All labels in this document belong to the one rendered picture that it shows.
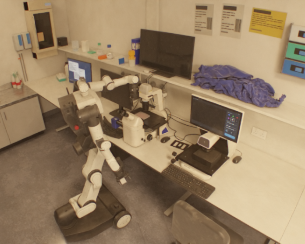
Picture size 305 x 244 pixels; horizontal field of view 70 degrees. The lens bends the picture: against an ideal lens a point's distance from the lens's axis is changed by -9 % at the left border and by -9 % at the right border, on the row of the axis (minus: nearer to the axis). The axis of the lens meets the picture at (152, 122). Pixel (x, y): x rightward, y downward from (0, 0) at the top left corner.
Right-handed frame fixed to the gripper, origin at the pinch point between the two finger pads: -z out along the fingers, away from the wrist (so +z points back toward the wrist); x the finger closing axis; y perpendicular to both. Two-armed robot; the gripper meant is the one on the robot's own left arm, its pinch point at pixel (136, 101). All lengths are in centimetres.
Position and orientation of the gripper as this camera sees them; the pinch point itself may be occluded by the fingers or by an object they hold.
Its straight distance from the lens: 234.6
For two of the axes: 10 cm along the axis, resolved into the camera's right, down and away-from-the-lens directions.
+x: 6.8, -3.7, 6.3
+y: -7.1, -1.6, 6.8
